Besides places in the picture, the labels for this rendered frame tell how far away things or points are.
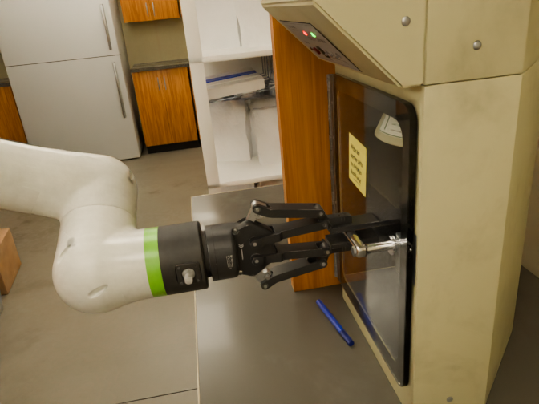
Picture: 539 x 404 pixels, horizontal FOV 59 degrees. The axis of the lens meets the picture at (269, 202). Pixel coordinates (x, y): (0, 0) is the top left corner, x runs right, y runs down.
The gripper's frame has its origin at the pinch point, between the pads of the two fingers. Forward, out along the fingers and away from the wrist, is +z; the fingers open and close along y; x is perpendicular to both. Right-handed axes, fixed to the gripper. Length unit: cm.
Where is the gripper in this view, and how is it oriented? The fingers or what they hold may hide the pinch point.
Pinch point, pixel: (351, 230)
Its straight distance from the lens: 67.4
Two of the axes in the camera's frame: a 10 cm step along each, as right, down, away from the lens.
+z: 9.8, -1.4, 1.2
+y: -0.9, -9.2, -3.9
